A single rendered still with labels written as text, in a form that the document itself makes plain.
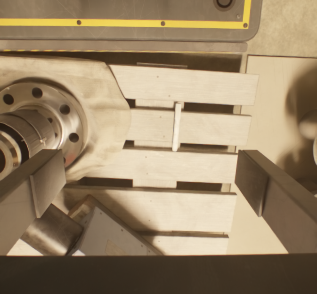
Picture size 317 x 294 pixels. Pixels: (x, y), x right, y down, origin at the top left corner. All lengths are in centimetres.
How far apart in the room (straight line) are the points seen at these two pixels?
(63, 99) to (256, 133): 66
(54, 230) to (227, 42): 55
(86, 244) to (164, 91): 44
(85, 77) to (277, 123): 67
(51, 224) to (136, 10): 49
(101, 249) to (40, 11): 53
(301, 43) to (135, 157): 66
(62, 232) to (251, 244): 80
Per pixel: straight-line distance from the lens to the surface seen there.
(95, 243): 62
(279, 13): 91
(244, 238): 112
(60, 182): 17
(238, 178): 17
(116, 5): 50
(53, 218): 62
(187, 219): 83
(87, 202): 76
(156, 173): 73
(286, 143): 97
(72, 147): 68
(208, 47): 49
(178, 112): 66
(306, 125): 93
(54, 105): 67
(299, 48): 94
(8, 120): 56
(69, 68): 65
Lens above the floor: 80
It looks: 73 degrees down
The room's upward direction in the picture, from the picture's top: 176 degrees clockwise
